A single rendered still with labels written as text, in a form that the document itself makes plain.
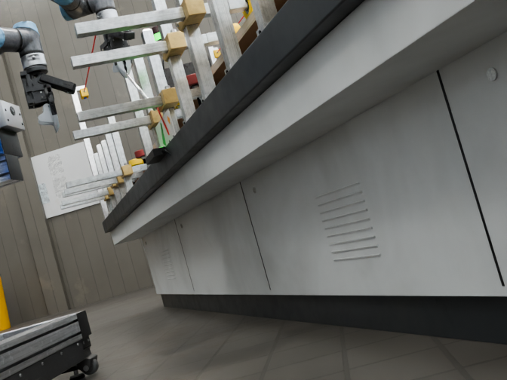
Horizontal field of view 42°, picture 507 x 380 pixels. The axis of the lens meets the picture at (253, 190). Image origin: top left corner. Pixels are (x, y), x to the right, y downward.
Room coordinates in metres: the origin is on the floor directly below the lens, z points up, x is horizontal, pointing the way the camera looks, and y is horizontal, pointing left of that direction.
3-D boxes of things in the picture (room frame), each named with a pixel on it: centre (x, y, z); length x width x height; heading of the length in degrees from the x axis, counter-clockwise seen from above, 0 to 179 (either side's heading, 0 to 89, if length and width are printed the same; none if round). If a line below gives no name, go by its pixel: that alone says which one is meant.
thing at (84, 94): (4.68, 1.01, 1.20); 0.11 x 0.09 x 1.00; 109
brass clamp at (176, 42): (1.99, 0.12, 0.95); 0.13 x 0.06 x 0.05; 19
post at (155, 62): (2.25, 0.21, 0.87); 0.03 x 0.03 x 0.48; 19
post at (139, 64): (2.49, 0.29, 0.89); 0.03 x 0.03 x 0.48; 19
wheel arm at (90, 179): (3.36, 0.69, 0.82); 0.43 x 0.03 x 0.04; 109
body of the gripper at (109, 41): (2.38, 0.35, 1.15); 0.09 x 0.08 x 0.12; 39
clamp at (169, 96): (2.23, 0.20, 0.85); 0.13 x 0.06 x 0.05; 19
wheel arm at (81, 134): (2.42, 0.36, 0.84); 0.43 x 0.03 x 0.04; 109
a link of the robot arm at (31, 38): (2.08, 0.57, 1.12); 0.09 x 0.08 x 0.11; 142
